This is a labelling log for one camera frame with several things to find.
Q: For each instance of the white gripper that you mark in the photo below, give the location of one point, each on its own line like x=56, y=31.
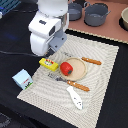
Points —
x=47, y=33

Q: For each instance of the yellow butter box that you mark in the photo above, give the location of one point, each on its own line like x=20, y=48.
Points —
x=49, y=64

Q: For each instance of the red toy tomato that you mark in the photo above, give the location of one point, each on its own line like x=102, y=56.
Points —
x=66, y=68

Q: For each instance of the blue milk carton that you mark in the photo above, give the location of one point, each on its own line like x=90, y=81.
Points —
x=23, y=79

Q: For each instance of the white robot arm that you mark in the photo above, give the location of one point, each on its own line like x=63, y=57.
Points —
x=53, y=8

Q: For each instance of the small grey pot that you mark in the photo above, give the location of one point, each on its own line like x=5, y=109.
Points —
x=75, y=11

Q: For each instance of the round wooden plate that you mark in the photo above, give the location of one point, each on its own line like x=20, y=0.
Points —
x=79, y=69

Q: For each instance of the large grey pot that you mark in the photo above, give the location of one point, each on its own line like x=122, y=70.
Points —
x=95, y=14

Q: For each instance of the pink brown mat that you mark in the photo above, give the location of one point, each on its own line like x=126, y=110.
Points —
x=110, y=29

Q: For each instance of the beige woven placemat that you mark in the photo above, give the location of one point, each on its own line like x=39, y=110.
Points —
x=53, y=99

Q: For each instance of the beige bowl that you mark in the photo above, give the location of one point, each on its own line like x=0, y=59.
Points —
x=124, y=15

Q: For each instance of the wooden handled knife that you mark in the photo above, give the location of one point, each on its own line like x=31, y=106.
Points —
x=84, y=58

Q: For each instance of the wooden handled fork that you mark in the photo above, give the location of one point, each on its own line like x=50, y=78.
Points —
x=74, y=84

